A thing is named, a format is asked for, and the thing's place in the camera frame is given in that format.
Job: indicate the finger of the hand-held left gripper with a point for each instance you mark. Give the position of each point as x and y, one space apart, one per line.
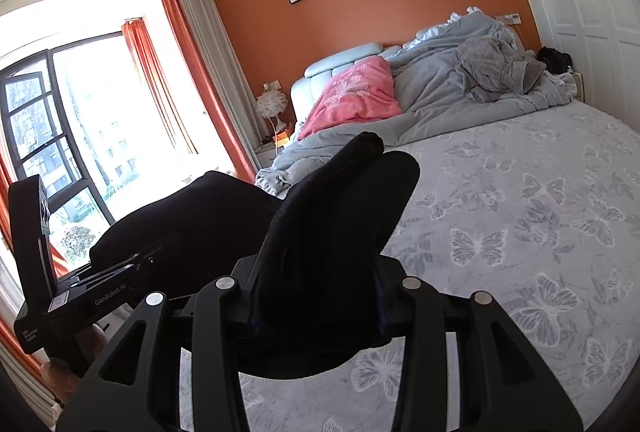
120 264

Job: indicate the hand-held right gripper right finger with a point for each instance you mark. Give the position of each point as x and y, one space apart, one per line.
415 312

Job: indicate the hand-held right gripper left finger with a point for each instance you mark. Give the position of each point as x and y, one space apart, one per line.
220 307

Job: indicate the black pants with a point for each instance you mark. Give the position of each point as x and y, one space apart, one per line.
310 222

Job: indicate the person's left hand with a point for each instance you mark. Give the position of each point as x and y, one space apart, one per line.
60 374

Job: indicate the black framed window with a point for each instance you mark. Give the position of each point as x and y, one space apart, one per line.
30 112

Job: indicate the small orange box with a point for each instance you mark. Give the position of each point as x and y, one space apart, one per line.
282 139

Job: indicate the orange striped sheer curtain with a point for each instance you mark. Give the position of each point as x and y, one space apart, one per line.
150 72

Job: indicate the white feather table lamp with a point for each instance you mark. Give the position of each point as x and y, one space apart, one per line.
272 104

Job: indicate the grey duvet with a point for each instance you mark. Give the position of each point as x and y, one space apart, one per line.
435 97

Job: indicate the orange and beige curtain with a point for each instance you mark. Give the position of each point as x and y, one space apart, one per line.
200 62

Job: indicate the pink pillow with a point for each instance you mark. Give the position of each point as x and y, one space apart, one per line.
350 97

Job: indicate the crumpled grey garment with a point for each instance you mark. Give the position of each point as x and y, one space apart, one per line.
490 62

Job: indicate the light blue padded headboard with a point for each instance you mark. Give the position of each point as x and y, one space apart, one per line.
340 57

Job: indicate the black garment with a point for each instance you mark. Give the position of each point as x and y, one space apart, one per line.
555 59

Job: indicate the white wardrobe doors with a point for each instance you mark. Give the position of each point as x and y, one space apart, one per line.
590 12

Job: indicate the white wall switch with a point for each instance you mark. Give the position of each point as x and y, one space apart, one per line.
273 85

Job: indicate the white wall control panel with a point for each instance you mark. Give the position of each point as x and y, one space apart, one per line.
507 18

